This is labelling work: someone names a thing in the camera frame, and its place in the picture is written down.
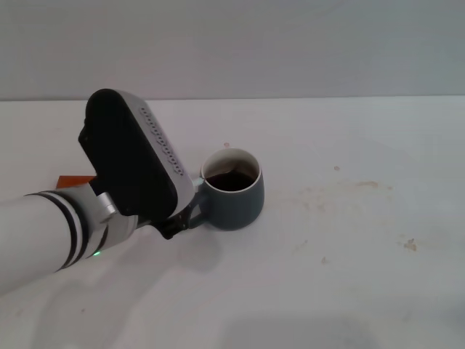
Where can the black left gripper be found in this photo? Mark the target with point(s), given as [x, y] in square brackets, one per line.
[172, 227]

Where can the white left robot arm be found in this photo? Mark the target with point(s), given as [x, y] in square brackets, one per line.
[32, 232]

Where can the dark orange wooden block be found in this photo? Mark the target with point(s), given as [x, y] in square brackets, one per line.
[74, 180]

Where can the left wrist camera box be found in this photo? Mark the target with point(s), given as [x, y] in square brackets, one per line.
[127, 156]

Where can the dark coffee liquid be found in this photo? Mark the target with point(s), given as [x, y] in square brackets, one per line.
[236, 181]

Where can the grey ceramic cup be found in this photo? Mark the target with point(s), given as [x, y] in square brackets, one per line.
[236, 209]

